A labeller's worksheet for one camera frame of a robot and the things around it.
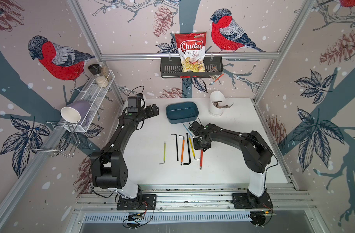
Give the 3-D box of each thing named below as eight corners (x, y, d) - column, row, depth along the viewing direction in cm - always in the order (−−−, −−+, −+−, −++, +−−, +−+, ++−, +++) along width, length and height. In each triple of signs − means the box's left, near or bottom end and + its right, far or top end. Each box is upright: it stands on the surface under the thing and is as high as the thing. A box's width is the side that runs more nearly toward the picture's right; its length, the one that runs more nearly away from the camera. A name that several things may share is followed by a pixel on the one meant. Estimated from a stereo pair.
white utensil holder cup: (209, 116, 112) (212, 102, 100) (207, 104, 120) (209, 90, 108) (222, 116, 112) (227, 102, 100) (219, 104, 120) (223, 90, 108)
